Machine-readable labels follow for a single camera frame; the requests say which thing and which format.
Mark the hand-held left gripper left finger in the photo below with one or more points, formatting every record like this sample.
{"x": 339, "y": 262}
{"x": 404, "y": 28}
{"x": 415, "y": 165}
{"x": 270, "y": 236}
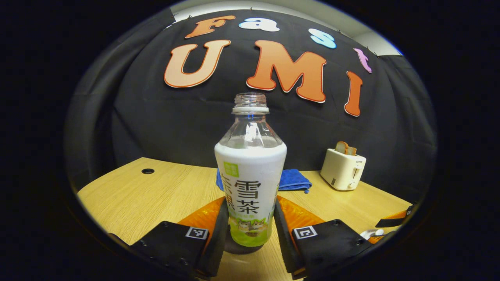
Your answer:
{"x": 218, "y": 246}

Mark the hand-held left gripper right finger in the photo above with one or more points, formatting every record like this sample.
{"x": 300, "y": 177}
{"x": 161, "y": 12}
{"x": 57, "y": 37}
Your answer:
{"x": 283, "y": 246}

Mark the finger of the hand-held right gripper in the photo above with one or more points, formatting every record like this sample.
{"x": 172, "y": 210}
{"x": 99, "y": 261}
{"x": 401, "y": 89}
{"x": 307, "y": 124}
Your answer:
{"x": 394, "y": 220}
{"x": 378, "y": 239}

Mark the dark brown round coaster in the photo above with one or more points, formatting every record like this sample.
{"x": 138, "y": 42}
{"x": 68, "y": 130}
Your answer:
{"x": 234, "y": 249}

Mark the white green label water bottle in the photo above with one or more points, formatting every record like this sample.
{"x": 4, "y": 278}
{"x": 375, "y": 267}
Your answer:
{"x": 250, "y": 175}

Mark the blue cloth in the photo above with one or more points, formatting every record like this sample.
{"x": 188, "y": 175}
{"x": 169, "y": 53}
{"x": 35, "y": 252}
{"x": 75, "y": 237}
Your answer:
{"x": 293, "y": 180}

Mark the white toaster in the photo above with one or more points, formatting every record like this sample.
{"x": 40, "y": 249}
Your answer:
{"x": 343, "y": 171}

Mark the toast bread slice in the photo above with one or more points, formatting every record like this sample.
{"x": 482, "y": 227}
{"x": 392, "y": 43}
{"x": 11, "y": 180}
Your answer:
{"x": 341, "y": 147}
{"x": 352, "y": 151}

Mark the black backdrop cloth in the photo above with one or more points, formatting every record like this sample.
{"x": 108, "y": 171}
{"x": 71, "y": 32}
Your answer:
{"x": 156, "y": 117}

